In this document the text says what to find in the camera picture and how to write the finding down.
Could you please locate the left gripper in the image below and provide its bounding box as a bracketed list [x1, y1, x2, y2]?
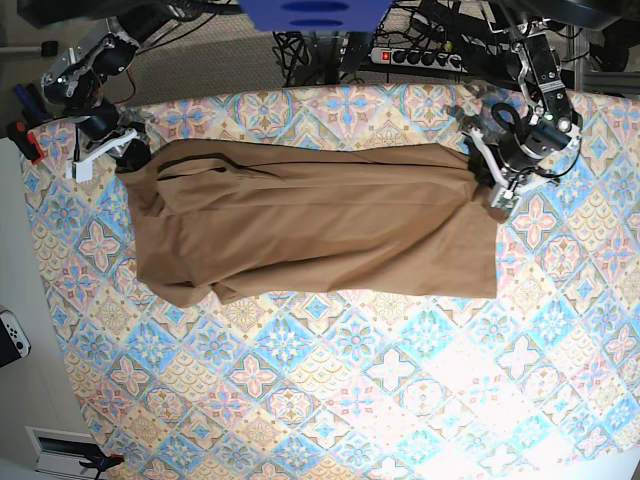
[468, 102, 583, 188]

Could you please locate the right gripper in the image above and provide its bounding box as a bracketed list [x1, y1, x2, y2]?
[74, 107, 151, 171]

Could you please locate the brown t-shirt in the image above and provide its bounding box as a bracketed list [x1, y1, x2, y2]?
[116, 139, 504, 307]

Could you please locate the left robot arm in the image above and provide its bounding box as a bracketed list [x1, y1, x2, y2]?
[446, 1, 583, 199]

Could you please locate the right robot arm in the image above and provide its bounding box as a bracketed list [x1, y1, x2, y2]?
[41, 1, 242, 182]

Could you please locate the white power strip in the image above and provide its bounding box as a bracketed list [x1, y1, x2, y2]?
[369, 47, 467, 73]

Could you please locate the red black clamp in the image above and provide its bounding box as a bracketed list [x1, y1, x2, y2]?
[6, 121, 44, 164]

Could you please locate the patterned tablecloth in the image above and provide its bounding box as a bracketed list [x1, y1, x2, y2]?
[21, 94, 639, 479]

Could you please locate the handheld game console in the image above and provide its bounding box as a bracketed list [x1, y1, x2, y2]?
[0, 307, 31, 367]

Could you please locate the orange black clamp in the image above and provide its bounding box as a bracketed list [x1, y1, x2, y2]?
[79, 450, 125, 480]

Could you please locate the white box device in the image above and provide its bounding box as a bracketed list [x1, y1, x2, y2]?
[25, 426, 101, 479]

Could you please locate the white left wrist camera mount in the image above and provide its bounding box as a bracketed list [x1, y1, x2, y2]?
[463, 126, 559, 217]

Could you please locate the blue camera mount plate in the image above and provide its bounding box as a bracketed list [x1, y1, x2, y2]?
[238, 0, 392, 32]

